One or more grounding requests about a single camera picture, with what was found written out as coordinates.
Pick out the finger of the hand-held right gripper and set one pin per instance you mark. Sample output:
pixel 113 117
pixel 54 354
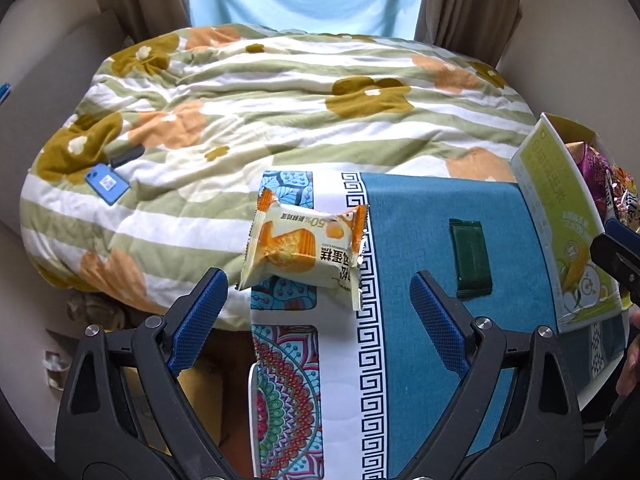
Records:
pixel 615 255

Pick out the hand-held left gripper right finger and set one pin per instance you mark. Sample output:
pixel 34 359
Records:
pixel 440 320

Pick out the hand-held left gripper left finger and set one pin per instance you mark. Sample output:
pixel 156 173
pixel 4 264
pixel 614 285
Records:
pixel 200 320

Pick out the yellow-green cardboard box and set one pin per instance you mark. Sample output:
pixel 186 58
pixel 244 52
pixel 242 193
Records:
pixel 555 210

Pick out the purple triangular snack packet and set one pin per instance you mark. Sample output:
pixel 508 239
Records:
pixel 595 170

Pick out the cream orange cake packet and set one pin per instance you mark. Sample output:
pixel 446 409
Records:
pixel 295 245

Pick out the person's right hand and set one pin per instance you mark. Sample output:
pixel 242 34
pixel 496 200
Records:
pixel 631 365

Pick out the dark green snack packet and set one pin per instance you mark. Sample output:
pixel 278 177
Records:
pixel 470 260

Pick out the orange foil snack packet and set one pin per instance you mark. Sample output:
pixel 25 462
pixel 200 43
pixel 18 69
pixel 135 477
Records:
pixel 625 187

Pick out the brown cardboard box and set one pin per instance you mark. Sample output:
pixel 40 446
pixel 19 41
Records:
pixel 210 410

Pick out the patterned teal tablecloth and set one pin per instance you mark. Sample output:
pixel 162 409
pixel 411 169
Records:
pixel 410 220

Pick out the blue card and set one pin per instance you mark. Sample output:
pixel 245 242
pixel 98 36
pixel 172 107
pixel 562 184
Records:
pixel 106 184

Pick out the floral striped quilt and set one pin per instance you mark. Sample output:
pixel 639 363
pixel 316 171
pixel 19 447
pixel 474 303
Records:
pixel 250 110

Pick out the grey headboard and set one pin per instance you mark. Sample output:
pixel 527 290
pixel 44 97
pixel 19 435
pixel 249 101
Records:
pixel 50 85

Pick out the white wall socket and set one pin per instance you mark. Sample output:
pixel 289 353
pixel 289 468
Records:
pixel 56 369

